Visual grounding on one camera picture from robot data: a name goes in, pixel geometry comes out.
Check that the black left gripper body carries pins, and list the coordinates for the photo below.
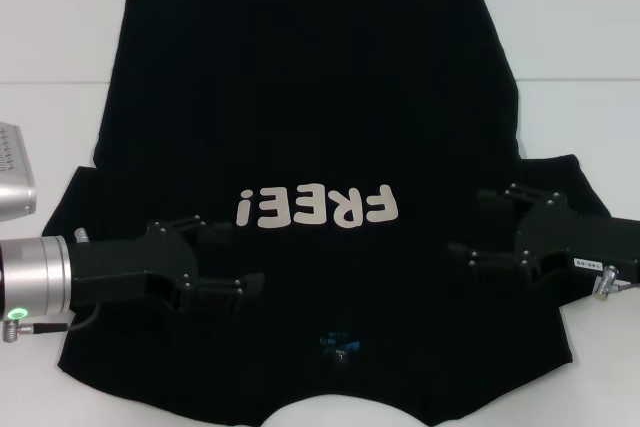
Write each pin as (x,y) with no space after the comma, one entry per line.
(130,267)

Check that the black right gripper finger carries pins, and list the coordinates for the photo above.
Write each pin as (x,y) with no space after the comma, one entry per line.
(495,264)
(510,201)

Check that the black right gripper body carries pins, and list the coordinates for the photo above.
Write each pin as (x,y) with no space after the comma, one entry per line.
(575,242)

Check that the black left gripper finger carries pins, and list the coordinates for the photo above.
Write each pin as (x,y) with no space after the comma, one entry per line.
(220,292)
(215,233)

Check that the black shirt with FREE print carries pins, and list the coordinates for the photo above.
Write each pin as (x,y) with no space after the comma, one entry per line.
(320,97)

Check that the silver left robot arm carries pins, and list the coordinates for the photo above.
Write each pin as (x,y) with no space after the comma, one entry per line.
(40,277)

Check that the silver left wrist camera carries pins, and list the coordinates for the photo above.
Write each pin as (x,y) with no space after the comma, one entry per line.
(15,172)

